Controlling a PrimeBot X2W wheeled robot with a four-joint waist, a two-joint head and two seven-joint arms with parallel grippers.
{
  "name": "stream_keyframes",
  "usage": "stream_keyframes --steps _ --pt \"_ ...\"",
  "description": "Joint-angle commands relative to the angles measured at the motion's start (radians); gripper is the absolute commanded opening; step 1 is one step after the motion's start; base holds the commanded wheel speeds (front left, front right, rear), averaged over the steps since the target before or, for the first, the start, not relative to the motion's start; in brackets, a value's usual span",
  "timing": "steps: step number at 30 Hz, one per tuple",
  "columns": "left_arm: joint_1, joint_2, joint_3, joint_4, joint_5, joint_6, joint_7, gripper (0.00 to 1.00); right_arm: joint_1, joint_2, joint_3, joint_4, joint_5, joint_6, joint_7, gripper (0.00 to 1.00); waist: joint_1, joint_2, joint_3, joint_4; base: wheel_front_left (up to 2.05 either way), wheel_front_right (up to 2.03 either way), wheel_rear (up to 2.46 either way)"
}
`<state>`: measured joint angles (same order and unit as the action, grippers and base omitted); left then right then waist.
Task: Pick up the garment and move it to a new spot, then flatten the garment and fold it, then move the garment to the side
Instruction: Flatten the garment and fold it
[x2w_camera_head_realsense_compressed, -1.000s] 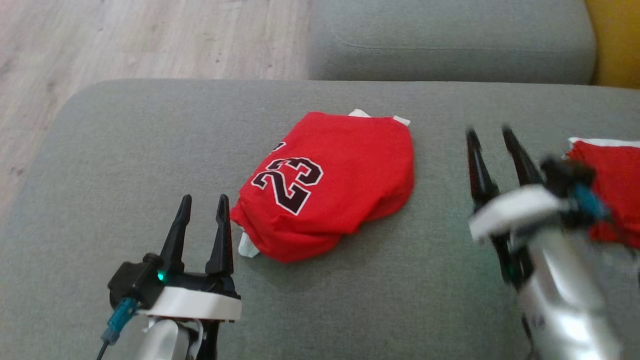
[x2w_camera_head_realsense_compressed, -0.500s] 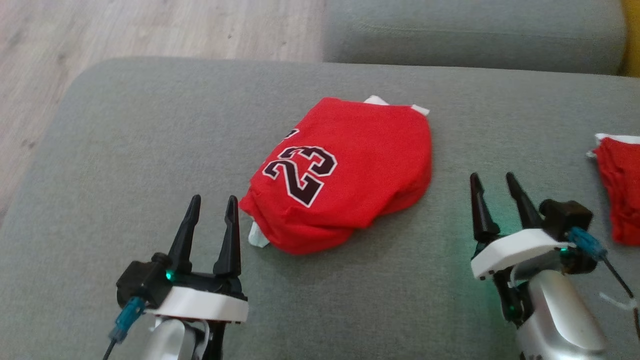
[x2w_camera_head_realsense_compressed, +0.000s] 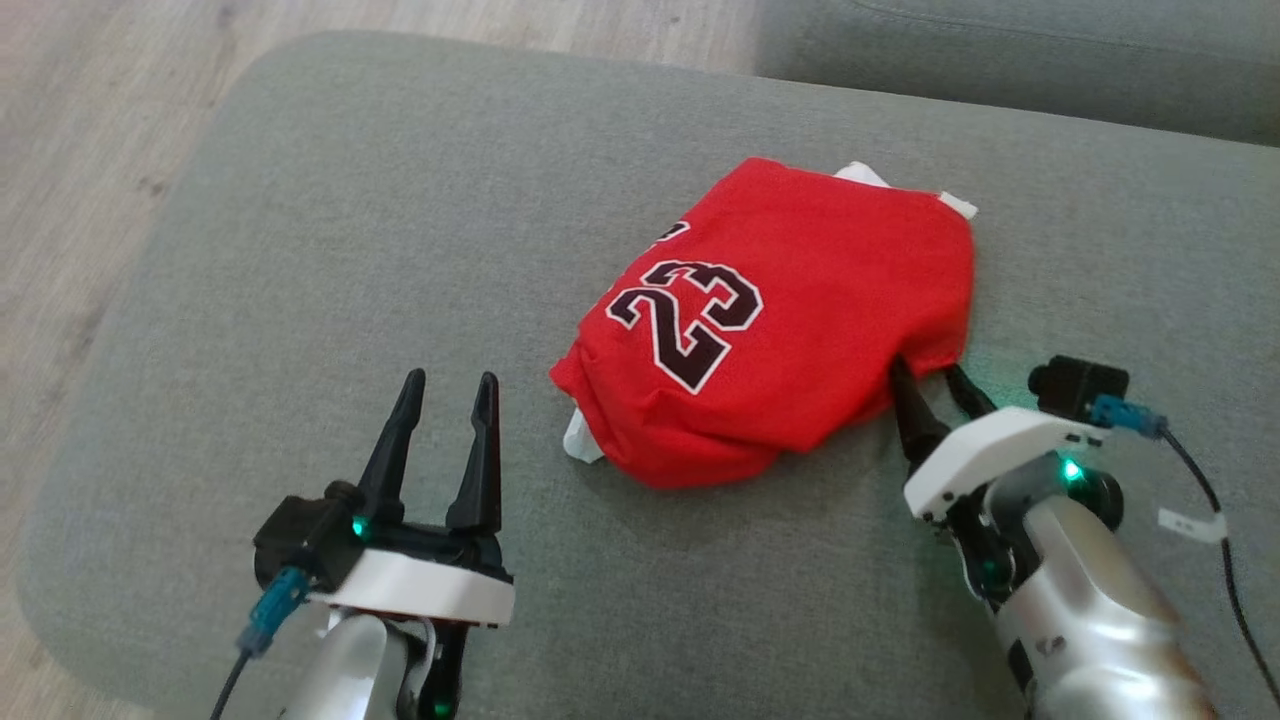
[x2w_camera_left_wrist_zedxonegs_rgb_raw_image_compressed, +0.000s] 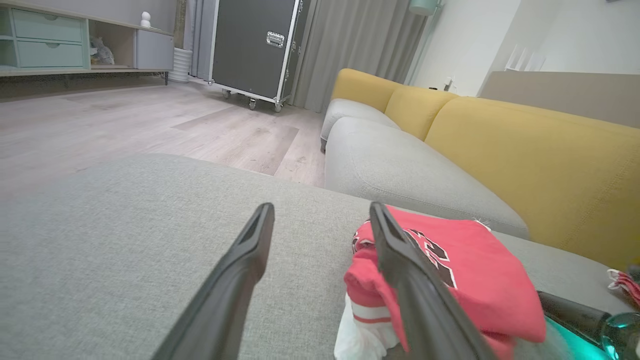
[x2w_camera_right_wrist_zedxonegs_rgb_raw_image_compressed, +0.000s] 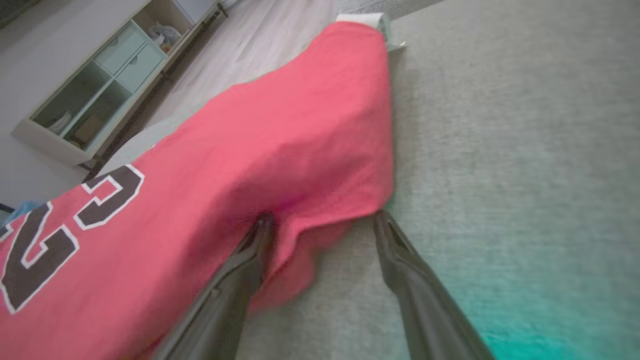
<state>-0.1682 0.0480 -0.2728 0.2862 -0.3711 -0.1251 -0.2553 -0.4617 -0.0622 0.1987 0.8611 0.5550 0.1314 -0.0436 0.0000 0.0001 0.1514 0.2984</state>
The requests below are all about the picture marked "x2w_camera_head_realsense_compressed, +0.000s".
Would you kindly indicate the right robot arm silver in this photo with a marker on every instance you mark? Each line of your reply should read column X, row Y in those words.
column 1090, row 620

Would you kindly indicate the large grey sofa seat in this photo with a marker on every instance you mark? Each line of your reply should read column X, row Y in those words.
column 400, row 300

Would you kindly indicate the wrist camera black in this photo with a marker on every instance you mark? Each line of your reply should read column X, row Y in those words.
column 300, row 530
column 1075, row 385

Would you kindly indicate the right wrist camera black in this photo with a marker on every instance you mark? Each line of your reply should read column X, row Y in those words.
column 1075, row 385

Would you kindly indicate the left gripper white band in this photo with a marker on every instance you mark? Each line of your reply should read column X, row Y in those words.
column 430, row 585

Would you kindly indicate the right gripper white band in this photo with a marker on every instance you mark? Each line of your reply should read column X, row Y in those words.
column 990, row 445

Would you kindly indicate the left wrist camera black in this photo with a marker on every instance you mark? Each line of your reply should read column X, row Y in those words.
column 300, row 530

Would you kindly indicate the red jersey number 23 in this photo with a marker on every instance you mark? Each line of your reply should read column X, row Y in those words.
column 800, row 330

